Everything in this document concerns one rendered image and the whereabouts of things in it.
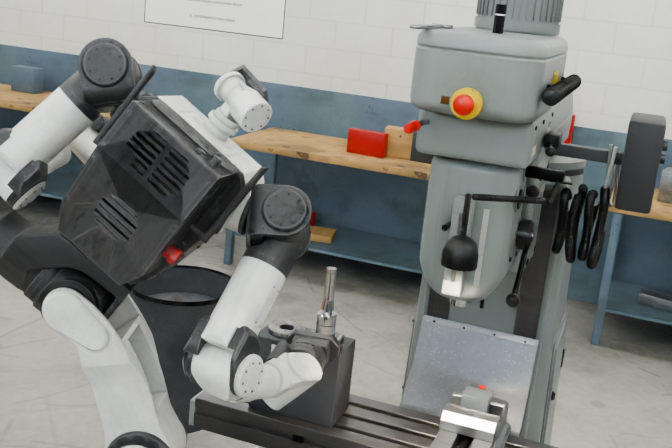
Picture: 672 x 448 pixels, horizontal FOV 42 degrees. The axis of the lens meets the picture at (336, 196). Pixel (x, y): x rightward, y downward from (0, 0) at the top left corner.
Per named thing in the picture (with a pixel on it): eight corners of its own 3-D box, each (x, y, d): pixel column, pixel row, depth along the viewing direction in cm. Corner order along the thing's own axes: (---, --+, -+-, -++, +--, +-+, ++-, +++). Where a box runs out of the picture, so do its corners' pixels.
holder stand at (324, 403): (331, 429, 208) (339, 350, 204) (247, 406, 215) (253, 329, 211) (348, 408, 219) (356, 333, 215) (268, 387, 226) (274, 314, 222)
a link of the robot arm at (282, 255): (285, 266, 154) (318, 201, 159) (239, 245, 155) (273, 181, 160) (286, 286, 164) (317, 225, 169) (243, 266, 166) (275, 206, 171)
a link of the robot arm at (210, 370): (280, 407, 167) (221, 413, 150) (237, 390, 172) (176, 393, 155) (295, 353, 168) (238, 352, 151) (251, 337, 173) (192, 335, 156)
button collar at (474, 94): (478, 121, 167) (483, 90, 166) (448, 117, 169) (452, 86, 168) (481, 120, 169) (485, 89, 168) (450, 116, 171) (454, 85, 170)
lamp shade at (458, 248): (446, 270, 171) (450, 240, 170) (436, 259, 178) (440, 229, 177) (481, 272, 173) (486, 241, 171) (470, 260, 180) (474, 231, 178)
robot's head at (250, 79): (230, 102, 160) (266, 84, 163) (207, 76, 165) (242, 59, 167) (235, 126, 165) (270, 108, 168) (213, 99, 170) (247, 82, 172)
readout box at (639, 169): (654, 216, 202) (671, 125, 197) (613, 209, 204) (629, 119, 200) (655, 199, 220) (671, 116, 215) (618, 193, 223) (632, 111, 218)
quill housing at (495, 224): (499, 313, 188) (522, 167, 181) (407, 293, 195) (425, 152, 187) (514, 288, 206) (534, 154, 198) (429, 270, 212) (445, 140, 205)
